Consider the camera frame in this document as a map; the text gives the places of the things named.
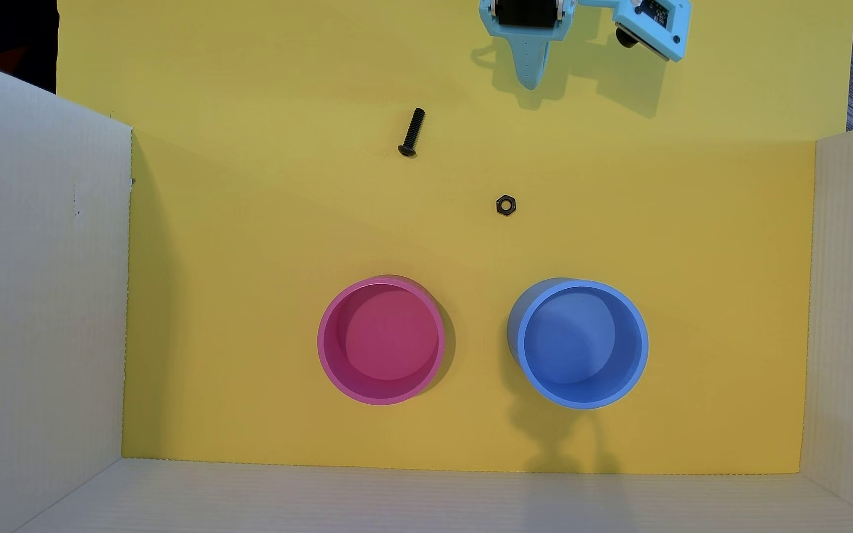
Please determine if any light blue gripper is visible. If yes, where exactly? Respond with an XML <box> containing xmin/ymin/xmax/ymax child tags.
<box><xmin>479</xmin><ymin>0</ymin><xmax>579</xmax><ymax>90</ymax></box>

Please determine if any black bolt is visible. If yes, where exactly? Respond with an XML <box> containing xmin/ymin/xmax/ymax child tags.
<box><xmin>397</xmin><ymin>108</ymin><xmax>426</xmax><ymax>158</ymax></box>

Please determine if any cardboard box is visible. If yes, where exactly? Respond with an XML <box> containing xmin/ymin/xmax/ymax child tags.
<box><xmin>0</xmin><ymin>52</ymin><xmax>853</xmax><ymax>533</ymax></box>

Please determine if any blue round cup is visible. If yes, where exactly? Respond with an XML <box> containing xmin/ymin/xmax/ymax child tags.
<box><xmin>507</xmin><ymin>278</ymin><xmax>650</xmax><ymax>410</ymax></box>

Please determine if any pink round cup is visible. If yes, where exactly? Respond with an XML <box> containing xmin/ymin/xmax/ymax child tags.
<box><xmin>317</xmin><ymin>275</ymin><xmax>447</xmax><ymax>406</ymax></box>

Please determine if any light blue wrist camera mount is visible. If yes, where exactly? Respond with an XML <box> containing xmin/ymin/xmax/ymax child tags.
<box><xmin>578</xmin><ymin>0</ymin><xmax>693</xmax><ymax>62</ymax></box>

